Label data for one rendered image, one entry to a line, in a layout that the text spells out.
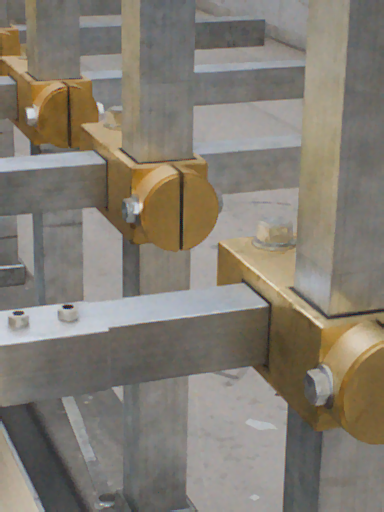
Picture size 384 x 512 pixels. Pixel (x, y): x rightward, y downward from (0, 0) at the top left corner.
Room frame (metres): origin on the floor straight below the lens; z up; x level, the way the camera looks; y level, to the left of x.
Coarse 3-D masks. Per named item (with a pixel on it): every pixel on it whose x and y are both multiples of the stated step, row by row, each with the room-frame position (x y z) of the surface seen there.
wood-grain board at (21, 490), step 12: (0, 432) 0.48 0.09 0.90; (0, 444) 0.47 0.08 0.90; (0, 456) 0.46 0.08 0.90; (12, 456) 0.46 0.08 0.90; (0, 468) 0.45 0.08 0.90; (12, 468) 0.45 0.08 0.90; (0, 480) 0.44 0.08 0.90; (12, 480) 0.44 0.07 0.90; (0, 492) 0.43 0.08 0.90; (12, 492) 0.43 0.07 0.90; (24, 492) 0.43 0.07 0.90; (0, 504) 0.42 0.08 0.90; (12, 504) 0.42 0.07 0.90; (24, 504) 0.42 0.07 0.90
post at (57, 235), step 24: (48, 0) 0.93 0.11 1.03; (72, 0) 0.94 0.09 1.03; (48, 24) 0.93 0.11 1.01; (72, 24) 0.94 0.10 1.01; (48, 48) 0.93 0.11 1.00; (72, 48) 0.94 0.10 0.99; (48, 72) 0.93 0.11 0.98; (72, 72) 0.94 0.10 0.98; (48, 144) 0.93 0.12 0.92; (48, 216) 0.93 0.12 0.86; (72, 216) 0.94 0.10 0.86; (48, 240) 0.93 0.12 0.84; (72, 240) 0.94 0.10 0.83; (48, 264) 0.93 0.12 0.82; (72, 264) 0.94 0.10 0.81; (48, 288) 0.93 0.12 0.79; (72, 288) 0.94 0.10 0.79
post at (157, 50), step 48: (144, 0) 0.69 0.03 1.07; (192, 0) 0.71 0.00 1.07; (144, 48) 0.69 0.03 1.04; (192, 48) 0.71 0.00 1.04; (144, 96) 0.69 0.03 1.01; (192, 96) 0.71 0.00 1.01; (144, 144) 0.69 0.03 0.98; (192, 144) 0.71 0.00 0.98; (144, 288) 0.69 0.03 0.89; (144, 384) 0.69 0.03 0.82; (144, 432) 0.69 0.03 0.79; (144, 480) 0.69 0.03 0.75
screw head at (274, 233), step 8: (264, 224) 0.55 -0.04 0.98; (272, 224) 0.55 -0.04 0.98; (280, 224) 0.55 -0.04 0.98; (288, 224) 0.55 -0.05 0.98; (264, 232) 0.55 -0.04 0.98; (272, 232) 0.54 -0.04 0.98; (280, 232) 0.55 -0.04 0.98; (288, 232) 0.55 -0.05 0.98; (256, 240) 0.55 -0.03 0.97; (264, 240) 0.55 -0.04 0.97; (272, 240) 0.54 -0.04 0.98; (280, 240) 0.55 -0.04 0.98; (288, 240) 0.55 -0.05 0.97; (264, 248) 0.54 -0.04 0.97; (272, 248) 0.54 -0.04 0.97; (280, 248) 0.54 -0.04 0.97; (288, 248) 0.54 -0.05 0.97
